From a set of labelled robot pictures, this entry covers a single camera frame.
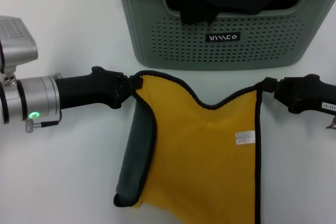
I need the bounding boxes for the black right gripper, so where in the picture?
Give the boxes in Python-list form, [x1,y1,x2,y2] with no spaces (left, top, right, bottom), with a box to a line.
[262,73,336,116]

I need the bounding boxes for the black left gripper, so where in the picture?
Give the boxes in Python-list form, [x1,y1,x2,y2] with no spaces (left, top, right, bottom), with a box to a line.
[54,66,144,111]

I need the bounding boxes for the arm connector cable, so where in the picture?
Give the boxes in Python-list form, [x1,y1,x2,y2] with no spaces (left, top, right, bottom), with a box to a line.
[325,115,336,130]
[25,110,63,134]

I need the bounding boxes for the right arm connector cable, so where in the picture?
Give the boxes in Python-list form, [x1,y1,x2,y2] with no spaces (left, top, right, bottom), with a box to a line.
[325,115,336,130]

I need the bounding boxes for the left arm connector cable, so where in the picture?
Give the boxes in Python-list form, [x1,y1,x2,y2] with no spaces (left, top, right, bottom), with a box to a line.
[25,110,63,134]

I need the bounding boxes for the yellow and green towel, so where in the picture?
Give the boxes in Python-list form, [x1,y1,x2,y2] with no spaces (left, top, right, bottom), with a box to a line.
[113,70,264,224]

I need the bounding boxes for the green perforated plastic storage basket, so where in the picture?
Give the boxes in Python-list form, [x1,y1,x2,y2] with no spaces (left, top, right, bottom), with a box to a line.
[109,0,336,71]

